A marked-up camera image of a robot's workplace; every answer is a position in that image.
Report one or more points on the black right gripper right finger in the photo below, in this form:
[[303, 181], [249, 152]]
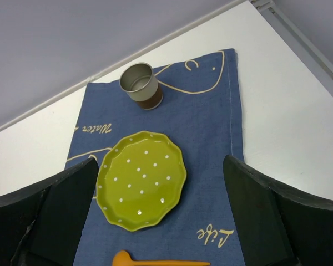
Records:
[[277, 224]]

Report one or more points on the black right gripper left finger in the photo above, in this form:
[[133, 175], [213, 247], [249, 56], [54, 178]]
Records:
[[42, 224]]

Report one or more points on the orange plastic spoon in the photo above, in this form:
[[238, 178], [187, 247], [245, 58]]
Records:
[[123, 258]]

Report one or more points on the green polka dot plate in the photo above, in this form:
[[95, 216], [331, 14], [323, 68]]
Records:
[[140, 180]]

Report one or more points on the blue cloth placemat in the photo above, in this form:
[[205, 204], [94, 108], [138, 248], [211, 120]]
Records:
[[201, 114]]

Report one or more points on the metal cup with brown band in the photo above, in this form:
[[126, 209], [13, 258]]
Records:
[[142, 86]]

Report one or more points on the aluminium table frame rail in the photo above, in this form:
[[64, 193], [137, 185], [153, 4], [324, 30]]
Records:
[[301, 45]]

